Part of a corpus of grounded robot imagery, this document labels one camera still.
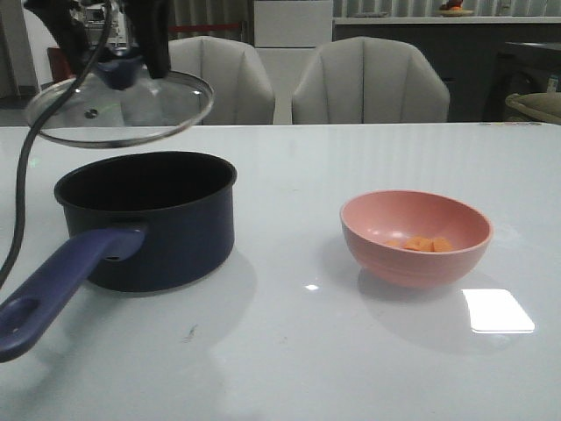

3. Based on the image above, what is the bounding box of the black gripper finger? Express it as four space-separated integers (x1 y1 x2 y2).
124 0 171 79
24 0 90 76

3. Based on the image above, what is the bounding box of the white refrigerator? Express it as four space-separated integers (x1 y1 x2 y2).
253 1 333 125

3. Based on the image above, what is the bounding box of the grey chair left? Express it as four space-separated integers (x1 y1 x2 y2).
169 36 275 125

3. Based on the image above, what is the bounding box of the fruit plate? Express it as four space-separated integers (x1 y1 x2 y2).
437 0 474 18

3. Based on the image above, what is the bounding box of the red bin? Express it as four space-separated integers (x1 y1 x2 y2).
46 47 74 83

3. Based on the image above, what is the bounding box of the dark blue saucepan purple handle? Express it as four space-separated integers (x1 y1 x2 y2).
1 151 237 361

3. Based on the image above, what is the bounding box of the dark kitchen counter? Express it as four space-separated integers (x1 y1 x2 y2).
333 17 560 122

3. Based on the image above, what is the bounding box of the glass lid blue knob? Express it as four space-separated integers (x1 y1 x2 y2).
25 59 214 148

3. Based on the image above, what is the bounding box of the grey chair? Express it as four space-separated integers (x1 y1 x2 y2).
169 36 275 125
291 37 451 125

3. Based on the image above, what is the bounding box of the pink bowl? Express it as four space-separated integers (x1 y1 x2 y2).
340 189 493 289

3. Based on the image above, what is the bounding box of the beige sofa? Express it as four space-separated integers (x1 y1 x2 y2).
505 92 560 125

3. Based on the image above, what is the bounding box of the black cable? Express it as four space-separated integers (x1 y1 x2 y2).
0 0 113 290

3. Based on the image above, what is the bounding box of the grey chair right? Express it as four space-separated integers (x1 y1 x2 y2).
291 37 451 125

